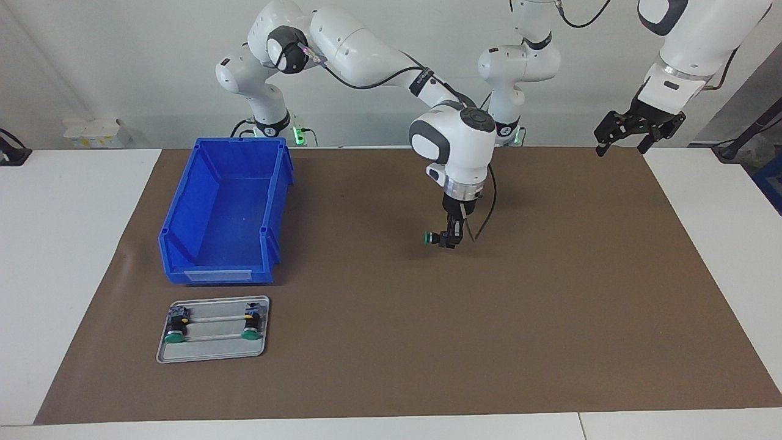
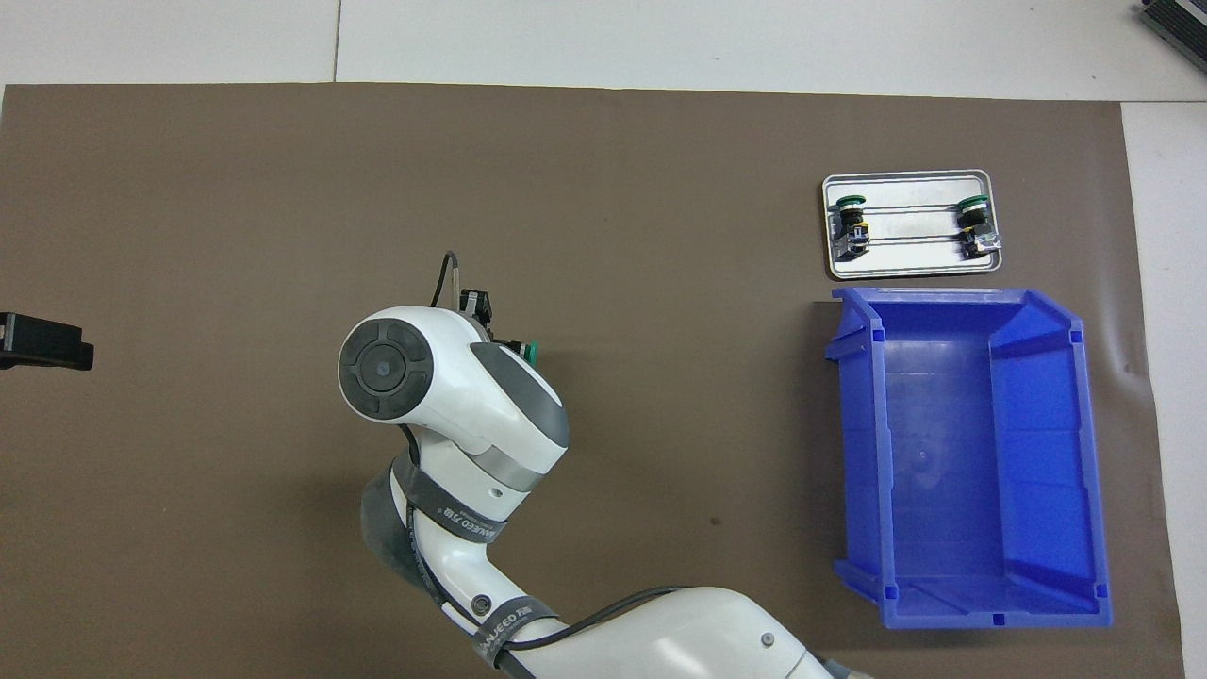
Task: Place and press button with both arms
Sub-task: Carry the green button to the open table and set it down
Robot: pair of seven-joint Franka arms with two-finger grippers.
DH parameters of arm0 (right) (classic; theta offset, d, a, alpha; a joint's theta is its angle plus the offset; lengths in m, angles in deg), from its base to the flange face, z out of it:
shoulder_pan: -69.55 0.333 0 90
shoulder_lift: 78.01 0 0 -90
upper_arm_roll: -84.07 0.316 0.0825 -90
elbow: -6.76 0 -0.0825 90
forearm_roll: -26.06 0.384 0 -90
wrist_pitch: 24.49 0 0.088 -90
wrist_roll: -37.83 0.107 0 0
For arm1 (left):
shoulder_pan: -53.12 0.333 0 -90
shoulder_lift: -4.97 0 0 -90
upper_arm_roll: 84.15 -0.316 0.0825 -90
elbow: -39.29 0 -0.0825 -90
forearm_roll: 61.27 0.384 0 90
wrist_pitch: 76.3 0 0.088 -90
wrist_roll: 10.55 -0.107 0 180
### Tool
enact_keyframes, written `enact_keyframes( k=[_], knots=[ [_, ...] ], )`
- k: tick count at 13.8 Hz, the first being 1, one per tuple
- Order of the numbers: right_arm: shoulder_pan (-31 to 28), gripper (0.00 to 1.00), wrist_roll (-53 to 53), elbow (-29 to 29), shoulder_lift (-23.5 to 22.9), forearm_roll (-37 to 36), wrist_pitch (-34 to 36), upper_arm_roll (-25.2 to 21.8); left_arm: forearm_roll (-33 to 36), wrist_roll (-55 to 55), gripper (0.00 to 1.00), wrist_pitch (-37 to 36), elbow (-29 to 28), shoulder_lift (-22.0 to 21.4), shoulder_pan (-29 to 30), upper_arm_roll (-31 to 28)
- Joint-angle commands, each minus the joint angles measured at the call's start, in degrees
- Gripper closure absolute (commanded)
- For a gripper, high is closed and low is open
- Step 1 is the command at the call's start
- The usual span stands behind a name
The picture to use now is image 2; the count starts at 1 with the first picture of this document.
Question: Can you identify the brown paper mat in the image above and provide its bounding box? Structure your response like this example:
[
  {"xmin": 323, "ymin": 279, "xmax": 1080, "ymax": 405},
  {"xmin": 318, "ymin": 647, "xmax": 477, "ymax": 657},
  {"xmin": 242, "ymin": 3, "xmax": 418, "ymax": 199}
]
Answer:
[{"xmin": 0, "ymin": 83, "xmax": 1187, "ymax": 679}]

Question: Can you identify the silver metal tray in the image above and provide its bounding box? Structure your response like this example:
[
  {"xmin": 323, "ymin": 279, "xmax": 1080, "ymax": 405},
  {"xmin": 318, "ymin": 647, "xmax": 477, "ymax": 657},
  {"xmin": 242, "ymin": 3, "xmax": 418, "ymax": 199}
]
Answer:
[{"xmin": 821, "ymin": 169, "xmax": 1004, "ymax": 282}]

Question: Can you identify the thin metal rod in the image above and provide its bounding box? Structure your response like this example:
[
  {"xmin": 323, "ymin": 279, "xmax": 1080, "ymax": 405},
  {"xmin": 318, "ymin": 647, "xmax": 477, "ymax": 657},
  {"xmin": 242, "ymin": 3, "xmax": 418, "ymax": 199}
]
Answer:
[
  {"xmin": 830, "ymin": 200, "xmax": 991, "ymax": 212},
  {"xmin": 832, "ymin": 236, "xmax": 993, "ymax": 247}
]

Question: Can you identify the blue plastic storage bin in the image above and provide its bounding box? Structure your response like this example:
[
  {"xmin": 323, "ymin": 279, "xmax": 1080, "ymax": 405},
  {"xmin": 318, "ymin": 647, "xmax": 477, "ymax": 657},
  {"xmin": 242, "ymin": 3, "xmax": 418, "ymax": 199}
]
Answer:
[{"xmin": 824, "ymin": 286, "xmax": 1115, "ymax": 631}]

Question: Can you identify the grey ribbed metal device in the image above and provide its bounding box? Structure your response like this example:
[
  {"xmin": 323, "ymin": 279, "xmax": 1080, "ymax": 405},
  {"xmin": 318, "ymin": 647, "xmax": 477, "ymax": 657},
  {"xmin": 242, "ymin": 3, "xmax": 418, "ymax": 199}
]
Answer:
[{"xmin": 1134, "ymin": 0, "xmax": 1207, "ymax": 50}]

